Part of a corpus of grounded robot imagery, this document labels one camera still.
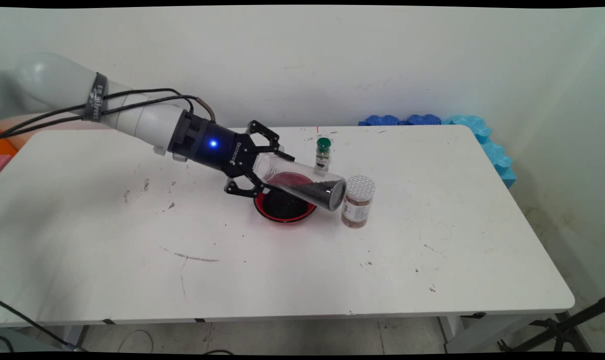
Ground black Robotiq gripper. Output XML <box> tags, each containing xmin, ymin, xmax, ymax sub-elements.
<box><xmin>168</xmin><ymin>109</ymin><xmax>296</xmax><ymax>199</ymax></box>

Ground clear plastic jar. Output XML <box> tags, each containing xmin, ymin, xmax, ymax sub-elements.
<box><xmin>252</xmin><ymin>152</ymin><xmax>347</xmax><ymax>212</ymax></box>

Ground black seeds heap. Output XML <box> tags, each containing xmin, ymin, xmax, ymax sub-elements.
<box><xmin>262</xmin><ymin>189</ymin><xmax>311</xmax><ymax>221</ymax></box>
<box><xmin>285</xmin><ymin>181</ymin><xmax>339</xmax><ymax>211</ymax></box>

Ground small green-capped spice bottle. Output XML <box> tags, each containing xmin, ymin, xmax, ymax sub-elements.
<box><xmin>314</xmin><ymin>137</ymin><xmax>332</xmax><ymax>173</ymax></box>

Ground red bowl black rim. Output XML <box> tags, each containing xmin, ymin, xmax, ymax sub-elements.
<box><xmin>253</xmin><ymin>172</ymin><xmax>318</xmax><ymax>224</ymax></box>

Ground brown-filled jar white lid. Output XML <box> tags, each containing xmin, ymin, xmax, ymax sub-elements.
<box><xmin>341</xmin><ymin>175</ymin><xmax>376</xmax><ymax>229</ymax></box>

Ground light blue foam mat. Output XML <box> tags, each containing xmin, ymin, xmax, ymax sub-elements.
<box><xmin>441</xmin><ymin>115</ymin><xmax>517</xmax><ymax>189</ymax></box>

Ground white table leg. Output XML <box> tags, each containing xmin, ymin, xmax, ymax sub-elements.
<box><xmin>438</xmin><ymin>314</ymin><xmax>558</xmax><ymax>354</ymax></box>

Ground black tripod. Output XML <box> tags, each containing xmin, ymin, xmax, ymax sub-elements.
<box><xmin>497</xmin><ymin>296</ymin><xmax>605</xmax><ymax>353</ymax></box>

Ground black cable grey end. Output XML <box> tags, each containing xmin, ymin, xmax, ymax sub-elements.
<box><xmin>0</xmin><ymin>94</ymin><xmax>217</xmax><ymax>140</ymax></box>

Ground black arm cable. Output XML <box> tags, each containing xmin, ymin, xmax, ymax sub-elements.
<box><xmin>0</xmin><ymin>88</ymin><xmax>196</xmax><ymax>137</ymax></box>

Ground black strap white print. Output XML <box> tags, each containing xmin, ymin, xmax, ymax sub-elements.
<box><xmin>82</xmin><ymin>72</ymin><xmax>109</xmax><ymax>123</ymax></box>

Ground thin grey floor cable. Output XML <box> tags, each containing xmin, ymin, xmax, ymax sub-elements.
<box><xmin>117</xmin><ymin>329</ymin><xmax>154</xmax><ymax>354</ymax></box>

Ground black floor cable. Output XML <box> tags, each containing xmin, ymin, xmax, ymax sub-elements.
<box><xmin>0</xmin><ymin>299</ymin><xmax>88</xmax><ymax>353</ymax></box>

